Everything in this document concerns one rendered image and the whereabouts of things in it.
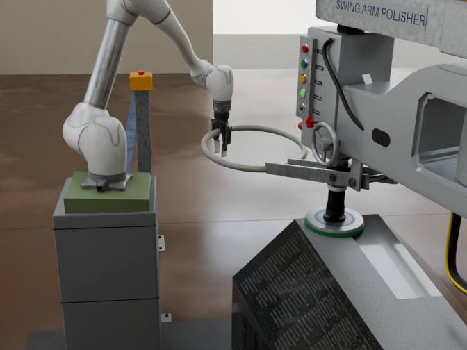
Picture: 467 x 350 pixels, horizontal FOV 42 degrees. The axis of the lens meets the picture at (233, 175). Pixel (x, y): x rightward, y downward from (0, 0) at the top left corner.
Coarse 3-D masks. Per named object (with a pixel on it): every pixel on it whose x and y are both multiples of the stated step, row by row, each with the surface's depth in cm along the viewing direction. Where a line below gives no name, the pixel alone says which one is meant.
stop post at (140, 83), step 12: (132, 72) 344; (132, 84) 336; (144, 84) 337; (144, 96) 342; (144, 108) 344; (144, 120) 347; (144, 132) 349; (144, 144) 352; (144, 156) 355; (144, 168) 358
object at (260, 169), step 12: (216, 132) 289; (276, 132) 295; (288, 132) 292; (204, 144) 274; (300, 144) 282; (216, 156) 263; (300, 156) 268; (240, 168) 257; (252, 168) 257; (264, 168) 257
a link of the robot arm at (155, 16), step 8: (128, 0) 245; (136, 0) 241; (144, 0) 241; (152, 0) 242; (160, 0) 244; (128, 8) 249; (136, 8) 246; (144, 8) 243; (152, 8) 244; (160, 8) 245; (168, 8) 249; (144, 16) 249; (152, 16) 246; (160, 16) 247
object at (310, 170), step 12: (276, 168) 250; (288, 168) 241; (300, 168) 232; (312, 168) 225; (324, 168) 238; (312, 180) 226; (324, 180) 219; (336, 180) 212; (348, 180) 199; (372, 180) 200; (384, 180) 205
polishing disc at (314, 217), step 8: (320, 208) 235; (312, 216) 228; (320, 216) 228; (352, 216) 229; (360, 216) 229; (312, 224) 222; (320, 224) 222; (328, 224) 222; (336, 224) 222; (344, 224) 222; (352, 224) 222; (360, 224) 222; (328, 232) 219; (336, 232) 218; (344, 232) 218
